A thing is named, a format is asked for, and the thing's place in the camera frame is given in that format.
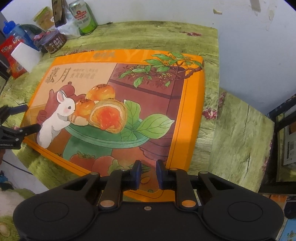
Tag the beige wall tape strip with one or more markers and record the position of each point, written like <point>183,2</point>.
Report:
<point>255,4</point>

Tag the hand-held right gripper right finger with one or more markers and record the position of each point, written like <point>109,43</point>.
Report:
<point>159,175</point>

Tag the blue plastic bottle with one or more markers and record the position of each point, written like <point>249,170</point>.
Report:
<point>11,30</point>

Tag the white paper cup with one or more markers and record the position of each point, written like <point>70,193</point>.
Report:
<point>25,56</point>

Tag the clear plastic bag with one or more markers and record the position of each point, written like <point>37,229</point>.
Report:
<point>69,30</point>

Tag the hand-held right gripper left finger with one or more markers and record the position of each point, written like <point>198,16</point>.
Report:
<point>138,174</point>

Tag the black metal rack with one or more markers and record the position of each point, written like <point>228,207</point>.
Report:
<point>270,150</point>

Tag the dark green bag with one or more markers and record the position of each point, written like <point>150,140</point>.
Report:
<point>30,29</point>

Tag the small pink red packet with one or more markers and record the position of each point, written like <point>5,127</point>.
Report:
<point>39,37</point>

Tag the yellow green snack packet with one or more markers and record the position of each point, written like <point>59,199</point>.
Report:
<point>44,18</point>

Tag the orange illustrated box lid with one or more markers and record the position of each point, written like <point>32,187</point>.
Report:
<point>138,81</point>

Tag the green covered side table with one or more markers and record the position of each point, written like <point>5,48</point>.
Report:
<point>242,139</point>

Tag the white printed paper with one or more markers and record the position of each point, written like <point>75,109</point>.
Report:
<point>290,146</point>

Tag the small wall tape scrap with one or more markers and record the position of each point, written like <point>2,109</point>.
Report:
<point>216,11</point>

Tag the red snack bag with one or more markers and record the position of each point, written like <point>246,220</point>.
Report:
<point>7,51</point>

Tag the dark tub with purple lid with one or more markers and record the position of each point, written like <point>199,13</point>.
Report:
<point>55,44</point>

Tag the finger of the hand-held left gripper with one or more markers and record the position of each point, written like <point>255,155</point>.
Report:
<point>30,129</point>
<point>18,108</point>

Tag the green beer can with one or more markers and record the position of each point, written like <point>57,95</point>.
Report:
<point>83,18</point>

